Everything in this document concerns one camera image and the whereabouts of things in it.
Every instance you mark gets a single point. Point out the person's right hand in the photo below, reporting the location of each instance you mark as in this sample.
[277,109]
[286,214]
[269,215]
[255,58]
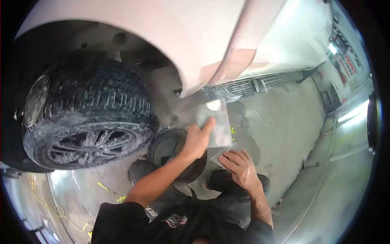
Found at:
[242,170]

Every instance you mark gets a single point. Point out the person's left hand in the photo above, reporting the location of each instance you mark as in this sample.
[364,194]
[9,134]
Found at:
[196,143]

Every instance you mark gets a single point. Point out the person's right ring finger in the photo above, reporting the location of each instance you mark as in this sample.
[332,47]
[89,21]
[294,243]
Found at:
[245,153]

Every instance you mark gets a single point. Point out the person's left thumb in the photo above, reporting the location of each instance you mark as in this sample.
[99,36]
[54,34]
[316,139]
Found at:
[209,125]

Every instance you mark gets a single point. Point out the person's left fingers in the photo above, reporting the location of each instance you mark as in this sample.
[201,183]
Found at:
[193,128]

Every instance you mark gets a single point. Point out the person's right index finger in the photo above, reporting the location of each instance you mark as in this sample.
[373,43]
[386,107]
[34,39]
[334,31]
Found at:
[227,160]

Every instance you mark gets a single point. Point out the person's right middle finger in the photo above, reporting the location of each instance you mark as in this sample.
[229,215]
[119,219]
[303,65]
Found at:
[235,155]

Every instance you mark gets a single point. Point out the grey sandpaper sheet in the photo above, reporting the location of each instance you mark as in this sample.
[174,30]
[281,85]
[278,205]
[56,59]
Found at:
[221,128]
[220,158]

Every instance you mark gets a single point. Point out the person's legs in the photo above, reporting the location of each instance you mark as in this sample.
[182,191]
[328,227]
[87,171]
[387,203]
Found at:
[231,186]

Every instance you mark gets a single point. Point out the black round bucket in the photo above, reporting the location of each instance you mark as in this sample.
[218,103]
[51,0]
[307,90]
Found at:
[166,146]

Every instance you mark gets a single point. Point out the person's body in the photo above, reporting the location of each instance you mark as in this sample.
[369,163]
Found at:
[182,225]

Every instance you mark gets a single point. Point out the pale car body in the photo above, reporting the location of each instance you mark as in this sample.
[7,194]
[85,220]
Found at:
[189,36]

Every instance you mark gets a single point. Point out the dusty car wheel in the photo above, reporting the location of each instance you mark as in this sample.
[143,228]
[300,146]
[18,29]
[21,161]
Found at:
[91,122]

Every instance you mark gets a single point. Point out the wall poster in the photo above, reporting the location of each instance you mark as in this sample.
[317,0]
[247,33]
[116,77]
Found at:
[345,58]

